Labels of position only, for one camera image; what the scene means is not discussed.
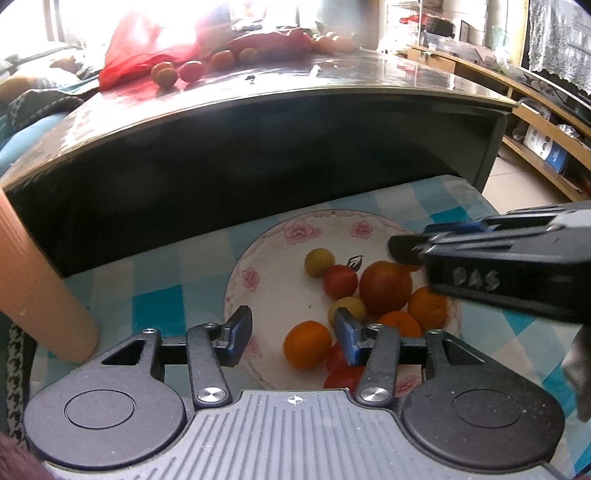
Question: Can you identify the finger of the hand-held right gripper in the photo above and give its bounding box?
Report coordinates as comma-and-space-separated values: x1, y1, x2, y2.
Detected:
389, 226, 561, 271
422, 200, 591, 237

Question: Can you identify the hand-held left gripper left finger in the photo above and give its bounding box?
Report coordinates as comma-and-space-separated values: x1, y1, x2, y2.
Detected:
100, 305, 254, 411

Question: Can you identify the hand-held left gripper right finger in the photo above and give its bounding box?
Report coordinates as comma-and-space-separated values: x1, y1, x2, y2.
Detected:
333, 308, 485, 409

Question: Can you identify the red cherry tomato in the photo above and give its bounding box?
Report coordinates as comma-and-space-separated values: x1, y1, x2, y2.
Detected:
179, 61, 205, 83
322, 264, 359, 300
323, 368, 365, 393
326, 342, 352, 374

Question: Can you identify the yellow kumquat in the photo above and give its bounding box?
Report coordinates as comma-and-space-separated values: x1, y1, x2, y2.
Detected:
305, 248, 335, 278
328, 296, 368, 326

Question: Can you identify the large red tomato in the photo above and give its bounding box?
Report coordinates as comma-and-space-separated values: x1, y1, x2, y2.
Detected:
359, 261, 413, 317

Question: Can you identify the white floral plate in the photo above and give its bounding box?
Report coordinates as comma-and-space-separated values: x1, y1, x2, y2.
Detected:
224, 210, 462, 393

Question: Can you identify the person's right hand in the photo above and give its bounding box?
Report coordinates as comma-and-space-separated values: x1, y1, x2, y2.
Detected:
561, 330, 591, 422

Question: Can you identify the blue checkered tablecloth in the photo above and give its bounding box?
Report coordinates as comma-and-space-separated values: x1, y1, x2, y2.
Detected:
28, 173, 591, 480

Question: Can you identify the blue box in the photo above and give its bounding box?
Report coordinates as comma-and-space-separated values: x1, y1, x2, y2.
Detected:
545, 143, 570, 174

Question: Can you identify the wooden television stand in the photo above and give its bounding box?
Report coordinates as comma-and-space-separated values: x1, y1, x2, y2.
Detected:
406, 44, 591, 204

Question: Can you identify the black television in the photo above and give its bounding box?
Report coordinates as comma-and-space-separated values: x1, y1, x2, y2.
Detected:
522, 0, 591, 123

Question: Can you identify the dark glass-top coffee table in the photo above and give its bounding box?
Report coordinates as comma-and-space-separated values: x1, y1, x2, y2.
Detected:
0, 46, 518, 278

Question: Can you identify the pink ribbed cylinder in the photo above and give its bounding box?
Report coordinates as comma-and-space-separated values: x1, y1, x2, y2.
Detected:
0, 187, 100, 363

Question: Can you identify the white lace cloth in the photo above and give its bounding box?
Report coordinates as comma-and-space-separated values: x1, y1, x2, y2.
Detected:
529, 0, 591, 90

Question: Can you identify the white storage rack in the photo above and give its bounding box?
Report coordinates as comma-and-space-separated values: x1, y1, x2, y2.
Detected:
382, 0, 445, 52

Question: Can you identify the person's maroon sleeve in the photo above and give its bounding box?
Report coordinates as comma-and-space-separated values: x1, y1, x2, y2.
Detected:
0, 434, 52, 480

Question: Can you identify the red plastic bag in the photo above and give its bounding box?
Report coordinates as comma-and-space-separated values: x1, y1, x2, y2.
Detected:
99, 11, 204, 90

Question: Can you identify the dark patterned cushion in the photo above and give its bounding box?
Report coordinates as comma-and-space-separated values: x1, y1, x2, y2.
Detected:
7, 88, 86, 130

